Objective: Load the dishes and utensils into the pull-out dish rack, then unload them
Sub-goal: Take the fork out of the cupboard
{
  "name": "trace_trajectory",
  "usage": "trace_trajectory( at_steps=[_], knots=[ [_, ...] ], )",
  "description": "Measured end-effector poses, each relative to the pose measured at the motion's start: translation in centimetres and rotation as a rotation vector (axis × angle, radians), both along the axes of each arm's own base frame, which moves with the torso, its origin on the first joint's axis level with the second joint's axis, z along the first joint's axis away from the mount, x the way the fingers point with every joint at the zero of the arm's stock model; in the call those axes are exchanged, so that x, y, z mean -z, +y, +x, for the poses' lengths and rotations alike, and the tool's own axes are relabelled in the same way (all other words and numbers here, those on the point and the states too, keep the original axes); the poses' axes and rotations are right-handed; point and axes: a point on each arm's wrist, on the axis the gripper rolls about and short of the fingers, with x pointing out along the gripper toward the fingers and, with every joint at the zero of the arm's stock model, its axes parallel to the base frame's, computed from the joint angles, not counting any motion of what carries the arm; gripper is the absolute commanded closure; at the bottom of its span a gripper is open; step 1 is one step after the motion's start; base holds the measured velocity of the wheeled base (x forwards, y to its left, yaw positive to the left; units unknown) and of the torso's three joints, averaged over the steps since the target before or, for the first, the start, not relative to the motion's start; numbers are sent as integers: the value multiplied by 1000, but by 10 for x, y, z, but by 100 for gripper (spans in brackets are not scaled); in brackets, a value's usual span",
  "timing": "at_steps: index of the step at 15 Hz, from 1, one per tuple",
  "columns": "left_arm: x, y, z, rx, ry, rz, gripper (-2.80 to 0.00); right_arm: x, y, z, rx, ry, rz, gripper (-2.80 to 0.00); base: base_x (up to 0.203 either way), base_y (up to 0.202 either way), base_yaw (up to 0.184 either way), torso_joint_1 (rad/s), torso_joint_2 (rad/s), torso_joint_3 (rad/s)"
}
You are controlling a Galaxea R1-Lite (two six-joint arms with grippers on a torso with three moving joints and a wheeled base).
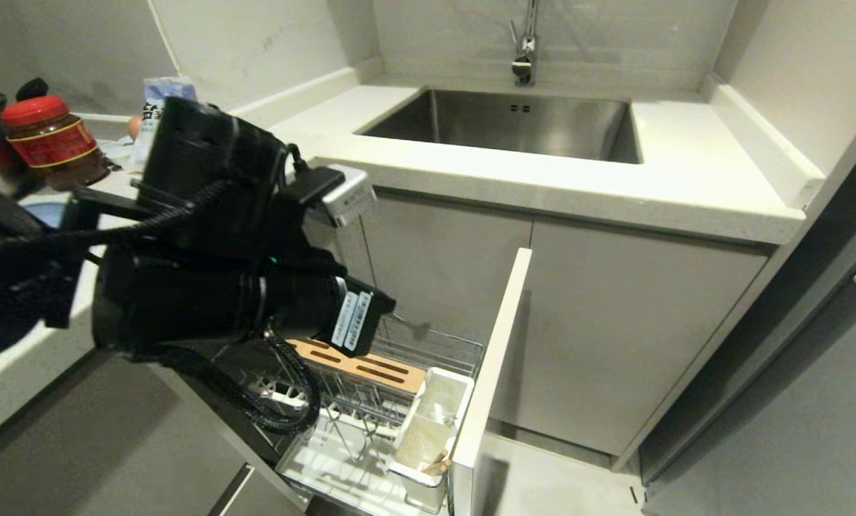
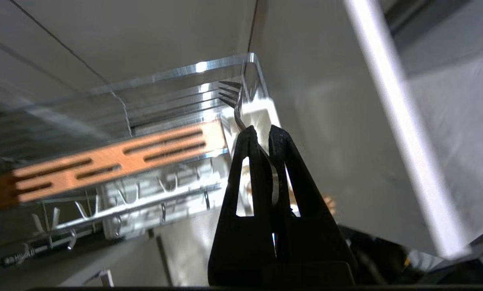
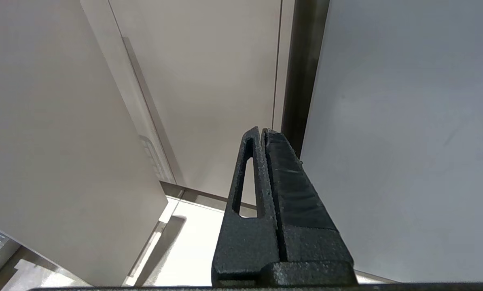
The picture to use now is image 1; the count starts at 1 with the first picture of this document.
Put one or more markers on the blue and white packet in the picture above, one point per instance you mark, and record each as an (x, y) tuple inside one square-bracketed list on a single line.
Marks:
[(157, 97)]

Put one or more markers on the narrow grey cabinet panel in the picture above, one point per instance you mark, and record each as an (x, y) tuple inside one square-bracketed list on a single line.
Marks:
[(442, 265)]

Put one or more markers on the white pull-out drawer front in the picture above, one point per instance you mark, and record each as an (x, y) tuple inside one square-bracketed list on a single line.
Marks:
[(492, 373)]

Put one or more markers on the stainless steel sink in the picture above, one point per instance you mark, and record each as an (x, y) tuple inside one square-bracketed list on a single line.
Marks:
[(514, 122)]

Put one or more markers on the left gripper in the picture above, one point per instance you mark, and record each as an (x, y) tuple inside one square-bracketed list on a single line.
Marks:
[(184, 301)]

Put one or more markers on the white utensil holder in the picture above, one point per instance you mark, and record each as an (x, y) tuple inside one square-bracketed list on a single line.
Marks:
[(431, 423)]

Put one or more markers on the white drip tray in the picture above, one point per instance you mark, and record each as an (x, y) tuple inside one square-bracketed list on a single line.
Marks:
[(335, 466)]

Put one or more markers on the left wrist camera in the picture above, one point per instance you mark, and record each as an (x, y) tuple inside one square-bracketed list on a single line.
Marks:
[(342, 195)]

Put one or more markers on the grey cabinet door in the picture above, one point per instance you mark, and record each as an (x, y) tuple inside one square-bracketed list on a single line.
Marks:
[(629, 337)]

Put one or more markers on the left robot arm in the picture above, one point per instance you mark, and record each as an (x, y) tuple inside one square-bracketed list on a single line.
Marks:
[(198, 165)]

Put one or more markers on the red-lidded sauce jar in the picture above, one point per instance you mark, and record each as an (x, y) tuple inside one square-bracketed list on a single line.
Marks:
[(55, 147)]

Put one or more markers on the dark appliance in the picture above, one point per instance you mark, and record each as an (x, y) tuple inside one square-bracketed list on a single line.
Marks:
[(793, 358)]

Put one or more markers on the brown egg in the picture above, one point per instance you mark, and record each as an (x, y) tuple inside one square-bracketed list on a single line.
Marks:
[(135, 127)]

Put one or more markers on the chrome faucet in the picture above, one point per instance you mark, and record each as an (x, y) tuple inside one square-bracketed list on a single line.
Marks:
[(525, 50)]

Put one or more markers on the blue plate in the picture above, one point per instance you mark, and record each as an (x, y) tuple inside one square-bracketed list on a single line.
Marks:
[(44, 213)]

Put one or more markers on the wooden knife block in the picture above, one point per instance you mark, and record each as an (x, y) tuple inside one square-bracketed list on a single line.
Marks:
[(371, 367)]

